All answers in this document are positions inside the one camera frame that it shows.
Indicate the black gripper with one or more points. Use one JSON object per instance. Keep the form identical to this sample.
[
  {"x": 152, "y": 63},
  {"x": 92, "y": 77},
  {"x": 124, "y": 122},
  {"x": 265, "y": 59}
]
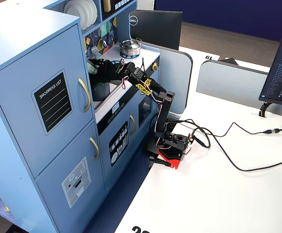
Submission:
[{"x": 101, "y": 68}]

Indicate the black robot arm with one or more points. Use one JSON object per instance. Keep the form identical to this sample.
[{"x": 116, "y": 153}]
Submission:
[{"x": 164, "y": 114}]

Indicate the metal slotted spatula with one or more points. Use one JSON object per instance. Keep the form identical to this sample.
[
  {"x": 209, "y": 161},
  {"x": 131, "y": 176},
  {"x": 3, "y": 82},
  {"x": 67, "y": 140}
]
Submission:
[{"x": 94, "y": 52}]

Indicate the gray toy sink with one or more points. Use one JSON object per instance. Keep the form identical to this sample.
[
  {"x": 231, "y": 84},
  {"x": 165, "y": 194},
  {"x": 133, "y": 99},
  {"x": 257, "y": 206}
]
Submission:
[{"x": 114, "y": 89}]

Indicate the gray plastic pot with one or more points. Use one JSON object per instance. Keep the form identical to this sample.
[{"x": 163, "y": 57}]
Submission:
[{"x": 102, "y": 93}]

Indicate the metal ladle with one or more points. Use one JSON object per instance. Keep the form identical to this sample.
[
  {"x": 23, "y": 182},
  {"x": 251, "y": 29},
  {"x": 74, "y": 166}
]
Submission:
[{"x": 103, "y": 43}]

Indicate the steel pot with lid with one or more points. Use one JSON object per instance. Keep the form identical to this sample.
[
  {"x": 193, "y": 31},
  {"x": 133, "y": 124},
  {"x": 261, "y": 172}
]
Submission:
[{"x": 130, "y": 48}]

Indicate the gold stove knob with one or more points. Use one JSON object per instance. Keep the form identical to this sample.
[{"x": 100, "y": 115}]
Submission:
[{"x": 154, "y": 66}]

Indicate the black shopping list board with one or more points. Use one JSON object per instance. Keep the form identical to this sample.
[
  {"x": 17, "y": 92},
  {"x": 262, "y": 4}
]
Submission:
[{"x": 52, "y": 102}]

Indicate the white toy plate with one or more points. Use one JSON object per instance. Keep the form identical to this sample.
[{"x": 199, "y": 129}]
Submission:
[
  {"x": 92, "y": 12},
  {"x": 76, "y": 12}
]

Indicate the dark microwave door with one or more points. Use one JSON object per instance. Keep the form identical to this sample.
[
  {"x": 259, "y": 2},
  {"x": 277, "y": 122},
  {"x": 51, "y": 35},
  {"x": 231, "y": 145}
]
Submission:
[{"x": 124, "y": 7}]

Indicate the black dell monitor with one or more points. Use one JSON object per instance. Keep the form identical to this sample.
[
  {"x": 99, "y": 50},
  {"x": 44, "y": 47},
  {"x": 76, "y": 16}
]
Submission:
[{"x": 155, "y": 29}]

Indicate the gray desk partition tall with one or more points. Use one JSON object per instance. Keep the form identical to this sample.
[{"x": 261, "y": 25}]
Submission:
[{"x": 175, "y": 80}]

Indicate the dishwasher rack decal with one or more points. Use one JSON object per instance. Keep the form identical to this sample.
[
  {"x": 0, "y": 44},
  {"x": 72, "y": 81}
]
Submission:
[{"x": 119, "y": 145}]

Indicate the blue toy kitchen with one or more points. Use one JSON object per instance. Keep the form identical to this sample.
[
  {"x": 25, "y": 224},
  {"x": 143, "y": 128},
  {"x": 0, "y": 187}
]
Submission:
[{"x": 22, "y": 60}]

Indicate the blue dishwasher door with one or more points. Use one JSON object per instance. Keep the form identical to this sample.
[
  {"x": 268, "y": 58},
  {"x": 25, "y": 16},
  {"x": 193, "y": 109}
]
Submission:
[{"x": 104, "y": 157}]

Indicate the large blue fridge door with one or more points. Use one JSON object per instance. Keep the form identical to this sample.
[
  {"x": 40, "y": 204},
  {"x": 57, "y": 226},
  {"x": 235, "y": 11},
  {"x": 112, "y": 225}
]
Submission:
[{"x": 14, "y": 109}]

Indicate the black table clamp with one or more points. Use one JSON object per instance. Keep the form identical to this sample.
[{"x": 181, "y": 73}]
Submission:
[{"x": 160, "y": 161}]

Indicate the small blue fridge door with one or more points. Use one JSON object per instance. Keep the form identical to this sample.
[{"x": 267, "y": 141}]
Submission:
[{"x": 58, "y": 170}]

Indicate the gray water dispenser panel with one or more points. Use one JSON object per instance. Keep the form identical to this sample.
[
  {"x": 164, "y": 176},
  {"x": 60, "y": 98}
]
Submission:
[{"x": 76, "y": 182}]

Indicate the gray desk partition low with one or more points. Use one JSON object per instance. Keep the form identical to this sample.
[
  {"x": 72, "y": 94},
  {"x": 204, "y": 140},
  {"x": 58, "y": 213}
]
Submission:
[{"x": 228, "y": 80}]

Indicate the white desk tag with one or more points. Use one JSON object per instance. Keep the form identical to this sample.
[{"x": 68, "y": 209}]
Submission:
[{"x": 256, "y": 114}]

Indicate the black number sticker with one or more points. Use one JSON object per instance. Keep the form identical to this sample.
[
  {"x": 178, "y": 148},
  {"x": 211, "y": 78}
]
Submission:
[{"x": 138, "y": 230}]

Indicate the red robot base mount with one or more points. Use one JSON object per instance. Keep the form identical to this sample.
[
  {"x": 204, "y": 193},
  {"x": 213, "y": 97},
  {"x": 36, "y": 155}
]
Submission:
[{"x": 170, "y": 160}]

